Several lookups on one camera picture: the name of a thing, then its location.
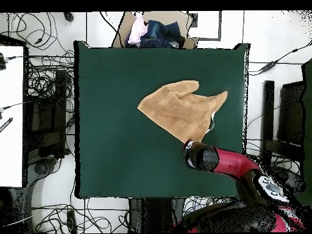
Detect cardboard box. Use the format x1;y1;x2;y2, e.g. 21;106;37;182
112;10;199;49

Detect pink garment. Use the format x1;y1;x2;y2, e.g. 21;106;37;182
127;13;149;46

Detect black power strip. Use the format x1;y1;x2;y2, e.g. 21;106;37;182
66;210;77;233

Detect grey stand base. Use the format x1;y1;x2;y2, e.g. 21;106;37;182
27;158;58;179
270;165;305;196

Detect blue jeans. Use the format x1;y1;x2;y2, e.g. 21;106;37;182
125;19;186;49

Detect black floor stand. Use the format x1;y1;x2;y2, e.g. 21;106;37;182
25;69;68;159

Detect black furniture frame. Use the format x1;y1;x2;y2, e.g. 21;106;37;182
260;80;305;166

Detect orange terry towel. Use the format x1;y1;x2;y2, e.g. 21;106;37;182
136;79;229;144

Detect blue and white cable tangle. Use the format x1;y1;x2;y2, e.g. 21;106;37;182
182;196;235;216

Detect dark green tablecloth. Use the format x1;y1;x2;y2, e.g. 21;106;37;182
73;40;249;199

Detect white desk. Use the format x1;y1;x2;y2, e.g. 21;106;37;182
0;44;25;188

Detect dark green cloth-covered object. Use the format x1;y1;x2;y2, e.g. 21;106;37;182
288;58;312;205

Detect black power adapter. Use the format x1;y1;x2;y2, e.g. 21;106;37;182
258;60;278;73

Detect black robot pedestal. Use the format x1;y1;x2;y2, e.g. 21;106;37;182
128;197;186;233

